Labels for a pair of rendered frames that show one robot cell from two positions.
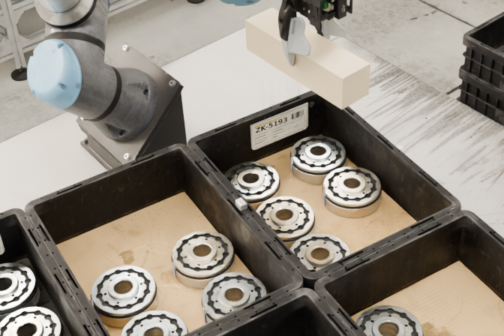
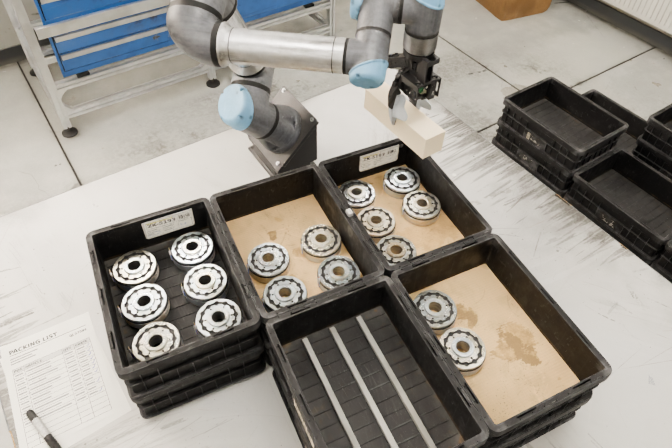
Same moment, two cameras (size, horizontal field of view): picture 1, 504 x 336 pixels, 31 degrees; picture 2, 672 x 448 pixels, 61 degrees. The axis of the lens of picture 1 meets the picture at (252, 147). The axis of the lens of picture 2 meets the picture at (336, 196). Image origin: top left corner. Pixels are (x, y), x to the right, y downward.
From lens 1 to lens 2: 0.14 m
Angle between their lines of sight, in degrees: 7
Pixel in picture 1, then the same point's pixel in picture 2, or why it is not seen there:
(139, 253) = (280, 234)
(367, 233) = (427, 237)
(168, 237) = (299, 224)
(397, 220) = (448, 230)
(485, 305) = (498, 296)
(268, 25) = (380, 94)
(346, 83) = (428, 143)
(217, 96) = (339, 125)
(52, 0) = not seen: hidden behind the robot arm
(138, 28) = not seen: hidden behind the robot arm
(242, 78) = (357, 114)
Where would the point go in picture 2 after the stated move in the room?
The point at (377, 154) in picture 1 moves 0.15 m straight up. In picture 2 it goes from (441, 186) to (450, 144)
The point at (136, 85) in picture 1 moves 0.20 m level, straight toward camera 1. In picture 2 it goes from (288, 118) to (290, 164)
